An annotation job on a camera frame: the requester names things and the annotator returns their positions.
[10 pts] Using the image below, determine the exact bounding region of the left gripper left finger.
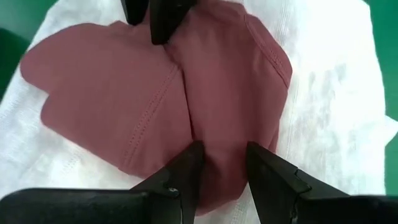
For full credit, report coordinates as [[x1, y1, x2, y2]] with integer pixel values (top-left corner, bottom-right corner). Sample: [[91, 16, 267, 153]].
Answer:
[[0, 140, 205, 224]]

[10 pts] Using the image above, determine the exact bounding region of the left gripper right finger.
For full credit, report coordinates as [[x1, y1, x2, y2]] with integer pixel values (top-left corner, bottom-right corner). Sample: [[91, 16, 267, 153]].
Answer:
[[247, 141, 398, 224]]

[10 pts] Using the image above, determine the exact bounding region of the maroon garment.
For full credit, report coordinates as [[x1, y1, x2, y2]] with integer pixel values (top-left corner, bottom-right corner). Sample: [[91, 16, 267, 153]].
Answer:
[[20, 0, 293, 216]]

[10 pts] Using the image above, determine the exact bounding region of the white linen shirt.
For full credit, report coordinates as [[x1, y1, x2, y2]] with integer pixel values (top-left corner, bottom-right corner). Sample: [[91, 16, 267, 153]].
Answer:
[[0, 0, 398, 224]]

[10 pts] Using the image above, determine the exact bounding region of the green table mat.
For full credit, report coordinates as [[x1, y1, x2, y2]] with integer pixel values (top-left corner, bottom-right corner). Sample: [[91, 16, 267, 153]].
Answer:
[[0, 0, 398, 197]]

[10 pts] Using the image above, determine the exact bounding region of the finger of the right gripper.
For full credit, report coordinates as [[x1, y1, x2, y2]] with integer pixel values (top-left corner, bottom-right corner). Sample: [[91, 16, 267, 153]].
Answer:
[[121, 0, 149, 26], [149, 0, 200, 46]]

